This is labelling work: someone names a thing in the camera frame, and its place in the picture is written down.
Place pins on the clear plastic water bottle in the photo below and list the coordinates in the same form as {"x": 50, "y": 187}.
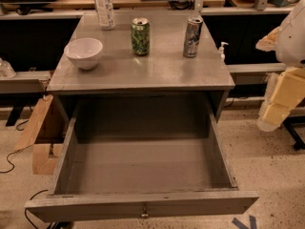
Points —
{"x": 105, "y": 14}

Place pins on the small metal drawer knob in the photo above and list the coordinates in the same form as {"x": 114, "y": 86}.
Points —
{"x": 144, "y": 214}

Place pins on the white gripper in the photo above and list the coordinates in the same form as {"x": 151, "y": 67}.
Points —
{"x": 292, "y": 43}

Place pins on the grey cabinet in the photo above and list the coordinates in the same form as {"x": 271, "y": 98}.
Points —
{"x": 165, "y": 68}

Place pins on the green soda can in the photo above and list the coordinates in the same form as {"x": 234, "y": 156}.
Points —
{"x": 140, "y": 36}

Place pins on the white pump dispenser bottle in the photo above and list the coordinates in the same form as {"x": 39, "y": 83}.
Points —
{"x": 221, "y": 50}

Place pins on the silver tall energy can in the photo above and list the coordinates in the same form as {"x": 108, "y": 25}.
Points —
{"x": 192, "y": 36}

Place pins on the grey open top drawer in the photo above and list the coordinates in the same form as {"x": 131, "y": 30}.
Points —
{"x": 125, "y": 153}

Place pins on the white ceramic bowl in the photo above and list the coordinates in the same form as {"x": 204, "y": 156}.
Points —
{"x": 84, "y": 53}

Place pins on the wooden block stand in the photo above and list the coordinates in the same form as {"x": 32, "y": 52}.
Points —
{"x": 44, "y": 132}

